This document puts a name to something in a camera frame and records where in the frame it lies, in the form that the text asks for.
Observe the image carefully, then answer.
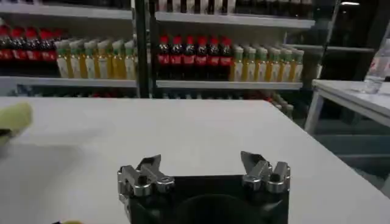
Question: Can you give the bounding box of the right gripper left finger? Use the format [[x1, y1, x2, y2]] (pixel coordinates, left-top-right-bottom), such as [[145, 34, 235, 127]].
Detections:
[[117, 154, 176, 204]]

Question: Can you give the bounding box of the white side table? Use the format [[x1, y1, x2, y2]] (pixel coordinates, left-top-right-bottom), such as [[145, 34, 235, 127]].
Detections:
[[304, 78, 390, 136]]

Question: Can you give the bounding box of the shelf unit with bottled drinks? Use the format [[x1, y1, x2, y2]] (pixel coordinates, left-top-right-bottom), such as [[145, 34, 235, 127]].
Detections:
[[0, 0, 140, 99], [151, 0, 316, 119]]

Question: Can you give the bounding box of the dark glass cabinet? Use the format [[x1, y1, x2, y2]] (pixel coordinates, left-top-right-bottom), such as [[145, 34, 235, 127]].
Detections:
[[313, 0, 390, 82]]

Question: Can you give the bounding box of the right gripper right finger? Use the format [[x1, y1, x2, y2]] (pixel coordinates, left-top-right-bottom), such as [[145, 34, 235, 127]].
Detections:
[[240, 151, 291, 194]]

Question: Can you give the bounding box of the clear plastic water bottle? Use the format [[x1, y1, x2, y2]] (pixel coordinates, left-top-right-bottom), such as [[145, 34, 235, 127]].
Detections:
[[363, 38, 390, 94]]

